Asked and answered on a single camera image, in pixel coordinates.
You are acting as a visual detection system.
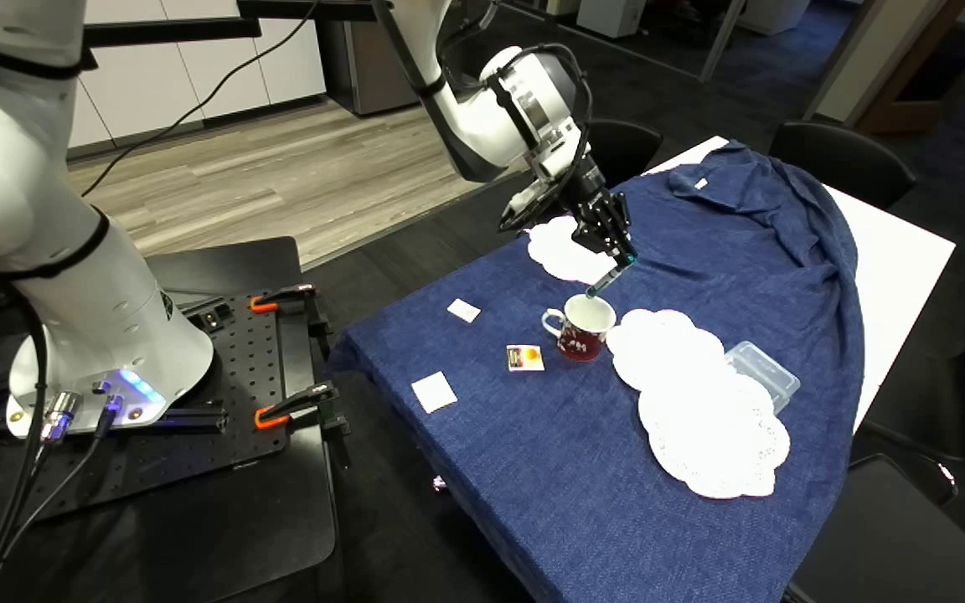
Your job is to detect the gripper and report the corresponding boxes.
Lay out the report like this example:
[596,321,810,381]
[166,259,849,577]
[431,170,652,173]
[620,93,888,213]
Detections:
[560,156,639,267]

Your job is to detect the green marker pen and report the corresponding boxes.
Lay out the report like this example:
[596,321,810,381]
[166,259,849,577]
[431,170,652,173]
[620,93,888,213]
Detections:
[586,256,636,300]

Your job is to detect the white paper doily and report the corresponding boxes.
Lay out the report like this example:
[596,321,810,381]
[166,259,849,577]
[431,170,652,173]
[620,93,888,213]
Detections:
[638,368,792,501]
[526,215,618,286]
[606,308,743,394]

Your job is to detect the black chair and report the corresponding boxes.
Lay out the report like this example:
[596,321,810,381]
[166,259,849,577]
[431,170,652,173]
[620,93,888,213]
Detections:
[782,452,965,603]
[585,118,665,190]
[853,189,965,466]
[767,121,918,211]

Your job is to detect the white and red mug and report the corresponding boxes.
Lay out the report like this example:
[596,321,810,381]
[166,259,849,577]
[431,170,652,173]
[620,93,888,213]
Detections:
[541,293,618,363]

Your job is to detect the orange and white tea packet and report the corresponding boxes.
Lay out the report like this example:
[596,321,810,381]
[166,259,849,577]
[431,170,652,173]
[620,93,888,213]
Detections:
[505,343,546,373]

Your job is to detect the clear plastic container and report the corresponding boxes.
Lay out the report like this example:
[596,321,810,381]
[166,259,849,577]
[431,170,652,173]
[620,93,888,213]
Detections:
[724,340,802,415]

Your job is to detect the blue cloth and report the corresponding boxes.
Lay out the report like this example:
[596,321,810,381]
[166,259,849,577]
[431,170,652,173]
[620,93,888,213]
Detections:
[328,141,866,603]

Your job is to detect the dark grey cabinet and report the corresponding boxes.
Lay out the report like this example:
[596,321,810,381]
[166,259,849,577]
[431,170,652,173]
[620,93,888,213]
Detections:
[316,17,421,116]

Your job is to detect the orange and black clamp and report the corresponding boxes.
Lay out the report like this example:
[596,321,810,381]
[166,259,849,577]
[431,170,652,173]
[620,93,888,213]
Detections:
[253,381,353,436]
[249,283,334,339]

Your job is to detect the white cabinet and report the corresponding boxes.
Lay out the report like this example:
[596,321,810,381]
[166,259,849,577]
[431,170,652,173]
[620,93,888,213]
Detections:
[66,0,328,153]

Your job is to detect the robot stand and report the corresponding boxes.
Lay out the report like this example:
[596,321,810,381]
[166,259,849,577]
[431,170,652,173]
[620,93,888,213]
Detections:
[0,237,343,603]

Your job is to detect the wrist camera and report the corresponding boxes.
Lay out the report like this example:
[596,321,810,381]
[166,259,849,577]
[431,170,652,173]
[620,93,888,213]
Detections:
[498,178,561,233]

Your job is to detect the black cable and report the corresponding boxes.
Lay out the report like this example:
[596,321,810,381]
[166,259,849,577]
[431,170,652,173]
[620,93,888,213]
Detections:
[0,390,83,603]
[79,0,321,198]
[0,394,125,603]

